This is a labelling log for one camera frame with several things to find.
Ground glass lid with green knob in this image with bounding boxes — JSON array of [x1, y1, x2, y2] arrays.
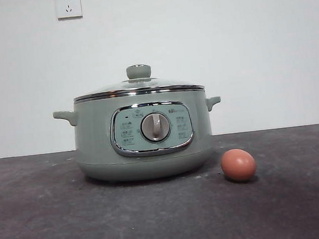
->
[[71, 57, 205, 103]]

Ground brown egg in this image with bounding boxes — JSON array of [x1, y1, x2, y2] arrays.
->
[[219, 147, 258, 184]]

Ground green electric cooking pot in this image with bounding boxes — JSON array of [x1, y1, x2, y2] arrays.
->
[[51, 83, 229, 189]]

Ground white wall socket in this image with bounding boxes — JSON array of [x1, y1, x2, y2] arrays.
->
[[55, 0, 84, 21]]

